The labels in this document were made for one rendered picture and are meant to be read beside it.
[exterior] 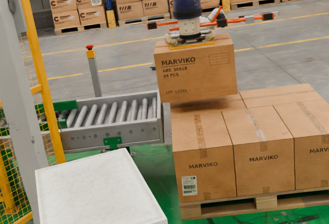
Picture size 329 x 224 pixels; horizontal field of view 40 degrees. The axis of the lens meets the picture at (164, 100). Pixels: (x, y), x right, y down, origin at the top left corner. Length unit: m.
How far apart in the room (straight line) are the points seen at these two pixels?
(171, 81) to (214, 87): 0.34
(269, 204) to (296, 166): 0.33
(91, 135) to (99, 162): 1.54
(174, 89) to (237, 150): 0.77
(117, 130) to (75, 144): 0.35
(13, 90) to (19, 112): 0.13
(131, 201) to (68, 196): 0.26
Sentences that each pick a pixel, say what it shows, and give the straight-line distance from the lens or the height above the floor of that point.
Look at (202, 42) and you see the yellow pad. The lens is 3.46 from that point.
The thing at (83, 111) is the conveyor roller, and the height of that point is 0.55.
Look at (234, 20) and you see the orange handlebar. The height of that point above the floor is 1.21.
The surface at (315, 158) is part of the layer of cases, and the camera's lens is 3.20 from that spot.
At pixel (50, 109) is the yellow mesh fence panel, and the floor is 0.82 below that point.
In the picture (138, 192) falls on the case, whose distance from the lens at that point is 1.69.
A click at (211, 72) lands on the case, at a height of 0.87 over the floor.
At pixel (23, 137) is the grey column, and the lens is 2.74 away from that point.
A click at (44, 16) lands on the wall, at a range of 12.05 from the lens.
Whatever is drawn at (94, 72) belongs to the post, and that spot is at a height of 0.79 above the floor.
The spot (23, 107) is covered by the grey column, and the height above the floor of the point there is 1.08.
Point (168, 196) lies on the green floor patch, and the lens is 3.56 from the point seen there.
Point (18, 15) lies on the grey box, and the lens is 2.70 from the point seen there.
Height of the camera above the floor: 1.89
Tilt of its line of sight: 20 degrees down
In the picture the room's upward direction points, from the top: 8 degrees counter-clockwise
